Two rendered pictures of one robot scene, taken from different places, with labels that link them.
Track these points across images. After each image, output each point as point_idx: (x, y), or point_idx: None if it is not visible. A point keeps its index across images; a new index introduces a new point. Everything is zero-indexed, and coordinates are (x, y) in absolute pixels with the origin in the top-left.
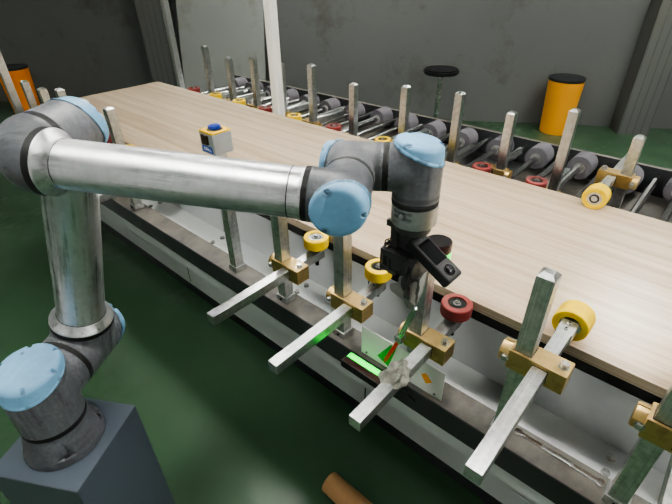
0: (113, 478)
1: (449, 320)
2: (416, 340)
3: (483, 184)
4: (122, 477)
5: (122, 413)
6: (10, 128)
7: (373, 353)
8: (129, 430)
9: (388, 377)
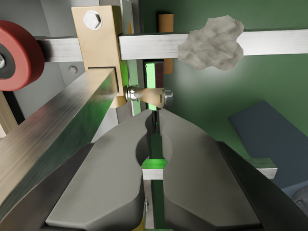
0: (298, 158)
1: (41, 49)
2: (122, 68)
3: None
4: (287, 155)
5: (283, 191)
6: None
7: (139, 107)
8: (280, 178)
9: (234, 50)
